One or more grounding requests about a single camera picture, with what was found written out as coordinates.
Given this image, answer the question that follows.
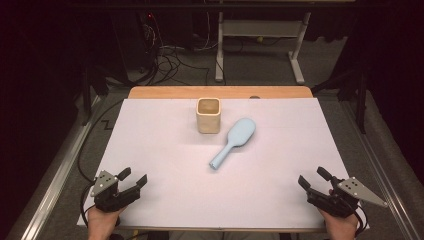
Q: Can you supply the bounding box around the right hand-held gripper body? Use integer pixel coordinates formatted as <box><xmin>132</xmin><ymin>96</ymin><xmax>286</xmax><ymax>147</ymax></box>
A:
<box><xmin>306</xmin><ymin>176</ymin><xmax>389</xmax><ymax>219</ymax></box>

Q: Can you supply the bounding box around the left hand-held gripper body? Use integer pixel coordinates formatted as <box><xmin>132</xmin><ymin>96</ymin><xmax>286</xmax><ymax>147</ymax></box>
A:
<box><xmin>90</xmin><ymin>169</ymin><xmax>141</xmax><ymax>213</ymax></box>

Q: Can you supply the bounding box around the light blue hairbrush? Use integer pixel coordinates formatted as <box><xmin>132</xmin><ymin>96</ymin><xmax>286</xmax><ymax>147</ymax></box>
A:
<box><xmin>208</xmin><ymin>117</ymin><xmax>257</xmax><ymax>171</ymax></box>

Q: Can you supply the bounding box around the person's left hand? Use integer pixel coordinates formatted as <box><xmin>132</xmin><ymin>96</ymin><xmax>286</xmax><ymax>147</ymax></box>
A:
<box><xmin>86</xmin><ymin>205</ymin><xmax>128</xmax><ymax>240</ymax></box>

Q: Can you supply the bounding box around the person's right hand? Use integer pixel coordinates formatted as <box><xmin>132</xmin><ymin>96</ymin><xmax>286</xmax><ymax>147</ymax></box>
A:
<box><xmin>317</xmin><ymin>207</ymin><xmax>360</xmax><ymax>240</ymax></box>

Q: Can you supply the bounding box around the white table sheet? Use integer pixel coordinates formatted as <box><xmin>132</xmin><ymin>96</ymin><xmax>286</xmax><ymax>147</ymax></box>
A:
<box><xmin>76</xmin><ymin>97</ymin><xmax>371</xmax><ymax>231</ymax></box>

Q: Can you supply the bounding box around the black metal stand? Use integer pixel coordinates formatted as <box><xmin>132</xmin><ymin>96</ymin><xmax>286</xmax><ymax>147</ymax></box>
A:
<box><xmin>311</xmin><ymin>61</ymin><xmax>370</xmax><ymax>135</ymax></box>
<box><xmin>79</xmin><ymin>61</ymin><xmax>112</xmax><ymax>127</ymax></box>

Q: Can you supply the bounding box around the beige square cup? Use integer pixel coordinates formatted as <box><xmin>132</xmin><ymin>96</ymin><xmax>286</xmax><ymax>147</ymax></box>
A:
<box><xmin>195</xmin><ymin>96</ymin><xmax>222</xmax><ymax>135</ymax></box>

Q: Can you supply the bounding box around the wooden table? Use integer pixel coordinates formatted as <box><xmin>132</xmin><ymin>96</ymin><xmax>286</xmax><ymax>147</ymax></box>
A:
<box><xmin>84</xmin><ymin>85</ymin><xmax>362</xmax><ymax>234</ymax></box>

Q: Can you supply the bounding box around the right hand-held gripper cable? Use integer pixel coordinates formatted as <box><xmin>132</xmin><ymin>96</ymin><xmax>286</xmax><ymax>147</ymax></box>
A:
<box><xmin>351</xmin><ymin>202</ymin><xmax>369</xmax><ymax>236</ymax></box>

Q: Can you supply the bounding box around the hand-held gripper cable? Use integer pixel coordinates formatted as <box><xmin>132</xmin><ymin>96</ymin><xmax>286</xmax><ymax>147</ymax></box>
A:
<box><xmin>351</xmin><ymin>202</ymin><xmax>369</xmax><ymax>236</ymax></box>
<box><xmin>79</xmin><ymin>182</ymin><xmax>98</xmax><ymax>229</ymax></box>

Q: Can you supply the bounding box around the left hand-held gripper cable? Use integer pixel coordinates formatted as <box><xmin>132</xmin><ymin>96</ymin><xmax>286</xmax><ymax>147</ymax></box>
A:
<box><xmin>79</xmin><ymin>182</ymin><xmax>98</xmax><ymax>229</ymax></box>

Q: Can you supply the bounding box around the black floor cable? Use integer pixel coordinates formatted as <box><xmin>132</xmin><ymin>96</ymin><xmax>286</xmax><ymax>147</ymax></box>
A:
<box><xmin>76</xmin><ymin>99</ymin><xmax>125</xmax><ymax>185</ymax></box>

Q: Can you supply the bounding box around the aluminium floor rail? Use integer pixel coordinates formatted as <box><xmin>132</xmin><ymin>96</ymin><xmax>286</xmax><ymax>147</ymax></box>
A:
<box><xmin>19</xmin><ymin>95</ymin><xmax>103</xmax><ymax>240</ymax></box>
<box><xmin>339</xmin><ymin>99</ymin><xmax>422</xmax><ymax>240</ymax></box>

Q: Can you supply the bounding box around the tangle of black cables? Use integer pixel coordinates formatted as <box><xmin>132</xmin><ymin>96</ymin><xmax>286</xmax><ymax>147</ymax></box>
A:
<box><xmin>141</xmin><ymin>13</ymin><xmax>212</xmax><ymax>87</ymax></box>

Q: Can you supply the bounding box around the white metal desk frame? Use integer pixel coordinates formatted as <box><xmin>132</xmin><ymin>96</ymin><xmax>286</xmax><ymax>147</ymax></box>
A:
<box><xmin>214</xmin><ymin>11</ymin><xmax>313</xmax><ymax>85</ymax></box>

